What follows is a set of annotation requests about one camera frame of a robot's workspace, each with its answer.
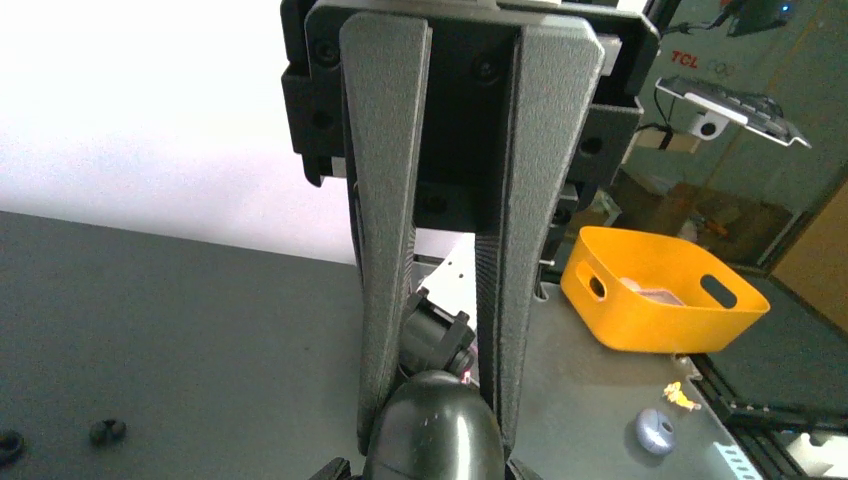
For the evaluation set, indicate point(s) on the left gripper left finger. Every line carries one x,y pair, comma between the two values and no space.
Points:
385,71

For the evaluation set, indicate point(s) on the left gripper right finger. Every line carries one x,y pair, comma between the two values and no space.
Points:
552,78

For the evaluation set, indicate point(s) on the black earbud charging case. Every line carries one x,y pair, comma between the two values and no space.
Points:
435,427

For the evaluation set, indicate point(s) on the orange plastic bin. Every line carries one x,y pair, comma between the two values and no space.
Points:
650,293

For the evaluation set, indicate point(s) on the small orange toy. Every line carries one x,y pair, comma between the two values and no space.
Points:
674,394

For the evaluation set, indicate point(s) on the grey computer mouse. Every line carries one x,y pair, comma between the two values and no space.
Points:
655,432

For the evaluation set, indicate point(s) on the overhead camera mount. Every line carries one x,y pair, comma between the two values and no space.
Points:
718,106

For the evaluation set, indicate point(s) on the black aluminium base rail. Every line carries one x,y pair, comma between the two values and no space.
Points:
756,426

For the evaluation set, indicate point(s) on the light blue slotted cable duct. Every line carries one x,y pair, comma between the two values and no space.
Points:
730,462

